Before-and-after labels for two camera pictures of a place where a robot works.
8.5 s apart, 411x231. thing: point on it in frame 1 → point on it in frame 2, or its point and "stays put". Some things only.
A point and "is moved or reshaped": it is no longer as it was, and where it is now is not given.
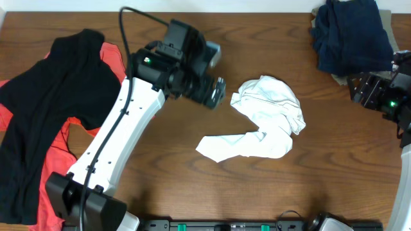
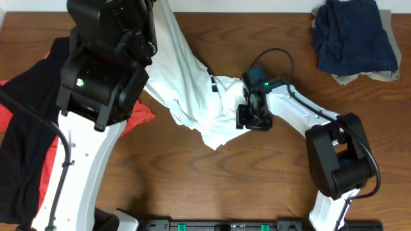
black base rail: x=245 y=225 stays put
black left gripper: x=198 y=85 → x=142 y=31
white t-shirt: x=274 y=106 is moved or reshaped
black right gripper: x=358 y=88 → x=241 y=116
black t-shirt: x=76 y=82 stays put
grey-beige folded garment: x=386 y=21 stays put
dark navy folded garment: x=349 y=38 stays put
